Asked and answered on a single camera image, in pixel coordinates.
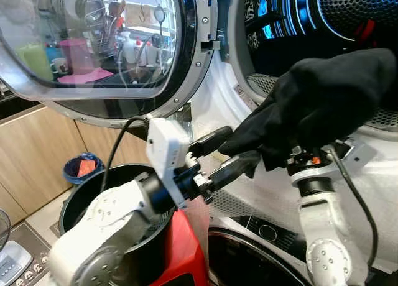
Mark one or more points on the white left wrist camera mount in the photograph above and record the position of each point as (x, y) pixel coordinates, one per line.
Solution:
(166, 143)

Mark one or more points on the grey fan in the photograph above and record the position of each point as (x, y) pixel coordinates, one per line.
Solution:
(4, 229)

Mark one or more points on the red plastic stool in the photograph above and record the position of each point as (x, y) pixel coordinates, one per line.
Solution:
(180, 249)

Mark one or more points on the white small appliance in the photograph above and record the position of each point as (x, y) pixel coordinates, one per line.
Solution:
(11, 261)

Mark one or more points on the wooden cabinet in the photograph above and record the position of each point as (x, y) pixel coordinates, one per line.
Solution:
(37, 149)

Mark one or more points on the blue waste bin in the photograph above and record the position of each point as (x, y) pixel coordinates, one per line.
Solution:
(84, 168)

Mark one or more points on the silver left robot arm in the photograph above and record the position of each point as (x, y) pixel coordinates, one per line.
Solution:
(106, 221)

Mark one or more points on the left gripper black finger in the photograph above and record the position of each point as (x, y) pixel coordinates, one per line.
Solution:
(235, 168)
(211, 140)

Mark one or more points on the black garment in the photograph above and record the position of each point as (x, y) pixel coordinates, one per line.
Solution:
(317, 93)

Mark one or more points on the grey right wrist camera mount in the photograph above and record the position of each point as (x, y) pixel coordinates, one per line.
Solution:
(351, 153)

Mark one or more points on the black round laundry bucket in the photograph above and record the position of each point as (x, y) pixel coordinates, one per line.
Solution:
(87, 193)

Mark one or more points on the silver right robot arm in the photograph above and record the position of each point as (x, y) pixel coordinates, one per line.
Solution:
(326, 236)

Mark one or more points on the round glass washer door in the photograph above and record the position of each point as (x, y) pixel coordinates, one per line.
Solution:
(93, 43)

